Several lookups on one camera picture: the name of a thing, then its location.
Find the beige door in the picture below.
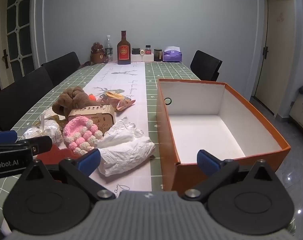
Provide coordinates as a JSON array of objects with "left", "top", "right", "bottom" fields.
[{"left": 251, "top": 0, "right": 295, "bottom": 115}]

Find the orange snack packet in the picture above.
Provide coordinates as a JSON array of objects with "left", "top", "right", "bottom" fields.
[{"left": 109, "top": 97, "right": 136, "bottom": 112}]

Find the glass panel door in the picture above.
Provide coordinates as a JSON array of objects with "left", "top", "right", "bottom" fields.
[{"left": 0, "top": 0, "right": 37, "bottom": 83}]

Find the clear water bottle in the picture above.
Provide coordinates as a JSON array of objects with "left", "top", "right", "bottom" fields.
[{"left": 105, "top": 35, "right": 114, "bottom": 62}]

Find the brown plush toy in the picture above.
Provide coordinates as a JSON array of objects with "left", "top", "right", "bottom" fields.
[{"left": 52, "top": 86, "right": 92, "bottom": 119}]

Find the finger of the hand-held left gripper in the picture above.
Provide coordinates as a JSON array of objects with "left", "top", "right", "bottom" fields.
[
  {"left": 15, "top": 136, "right": 53, "bottom": 155},
  {"left": 0, "top": 130, "right": 18, "bottom": 144}
]

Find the brown bear jar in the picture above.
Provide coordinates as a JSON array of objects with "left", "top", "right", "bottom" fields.
[{"left": 90, "top": 42, "right": 109, "bottom": 64}]

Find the purple tissue pack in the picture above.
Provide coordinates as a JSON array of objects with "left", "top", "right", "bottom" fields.
[{"left": 163, "top": 46, "right": 183, "bottom": 62}]

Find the pink crocheted toy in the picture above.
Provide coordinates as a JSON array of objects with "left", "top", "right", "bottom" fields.
[{"left": 63, "top": 116, "right": 103, "bottom": 158}]

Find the white box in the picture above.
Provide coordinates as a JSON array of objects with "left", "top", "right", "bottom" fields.
[{"left": 131, "top": 54, "right": 154, "bottom": 62}]

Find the white plastic bag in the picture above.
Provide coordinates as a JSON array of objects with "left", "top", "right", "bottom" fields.
[{"left": 95, "top": 116, "right": 155, "bottom": 177}]

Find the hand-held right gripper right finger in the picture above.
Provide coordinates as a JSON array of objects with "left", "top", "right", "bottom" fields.
[{"left": 182, "top": 149, "right": 278, "bottom": 202}]

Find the brown liquor bottle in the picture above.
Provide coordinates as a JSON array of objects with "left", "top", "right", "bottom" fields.
[{"left": 117, "top": 31, "right": 131, "bottom": 65}]

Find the wooden radio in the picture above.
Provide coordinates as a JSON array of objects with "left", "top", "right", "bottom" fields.
[{"left": 68, "top": 104, "right": 116, "bottom": 132}]

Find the orange cardboard box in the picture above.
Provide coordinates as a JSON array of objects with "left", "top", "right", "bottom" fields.
[{"left": 156, "top": 79, "right": 291, "bottom": 195}]

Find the off-white towel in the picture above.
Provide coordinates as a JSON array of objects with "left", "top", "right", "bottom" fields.
[{"left": 40, "top": 119, "right": 63, "bottom": 142}]

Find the black chair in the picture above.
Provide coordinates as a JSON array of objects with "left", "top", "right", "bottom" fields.
[
  {"left": 0, "top": 67, "right": 54, "bottom": 132},
  {"left": 42, "top": 52, "right": 81, "bottom": 87},
  {"left": 190, "top": 50, "right": 222, "bottom": 82}
]

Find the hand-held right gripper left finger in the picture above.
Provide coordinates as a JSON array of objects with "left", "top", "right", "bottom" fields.
[{"left": 17, "top": 149, "right": 116, "bottom": 202}]

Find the yellow snack packet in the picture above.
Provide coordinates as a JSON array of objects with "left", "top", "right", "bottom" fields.
[{"left": 102, "top": 91, "right": 124, "bottom": 101}]

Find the beige sofa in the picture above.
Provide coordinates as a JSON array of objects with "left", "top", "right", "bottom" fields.
[{"left": 289, "top": 91, "right": 303, "bottom": 133}]

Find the red felt piece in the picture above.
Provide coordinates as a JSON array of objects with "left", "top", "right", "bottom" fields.
[{"left": 36, "top": 144, "right": 79, "bottom": 167}]

